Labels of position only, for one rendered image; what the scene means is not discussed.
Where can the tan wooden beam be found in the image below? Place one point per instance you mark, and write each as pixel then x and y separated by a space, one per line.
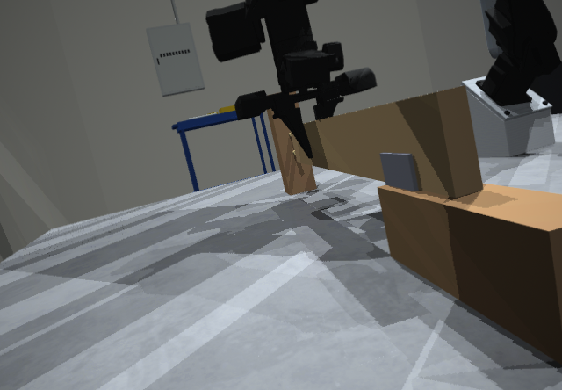
pixel 435 128

